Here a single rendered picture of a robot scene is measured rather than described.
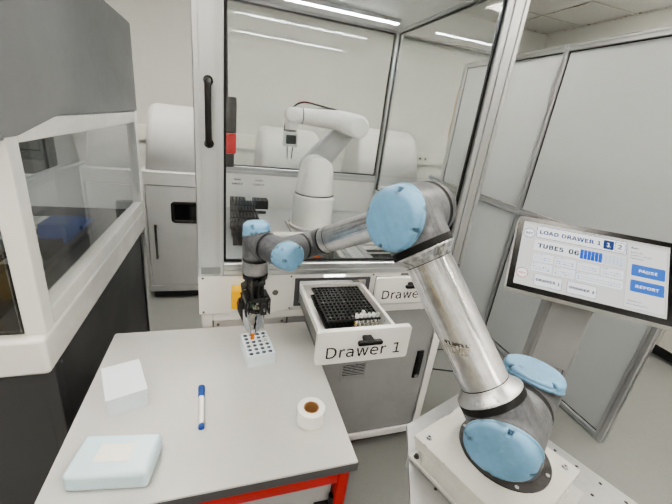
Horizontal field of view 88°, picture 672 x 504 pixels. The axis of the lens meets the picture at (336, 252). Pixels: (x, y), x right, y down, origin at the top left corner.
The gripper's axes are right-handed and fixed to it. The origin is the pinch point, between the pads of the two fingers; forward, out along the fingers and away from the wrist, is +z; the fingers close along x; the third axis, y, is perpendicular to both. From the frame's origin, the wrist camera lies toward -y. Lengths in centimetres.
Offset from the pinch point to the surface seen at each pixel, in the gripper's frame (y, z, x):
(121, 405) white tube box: 17.2, 4.6, -34.3
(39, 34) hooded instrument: -20, -75, -46
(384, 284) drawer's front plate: -6, -7, 52
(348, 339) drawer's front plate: 22.0, -6.4, 22.3
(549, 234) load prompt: 12, -31, 112
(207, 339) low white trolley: -7.7, 7.2, -12.8
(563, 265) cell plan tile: 22, -22, 110
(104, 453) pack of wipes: 31.9, 2.6, -35.7
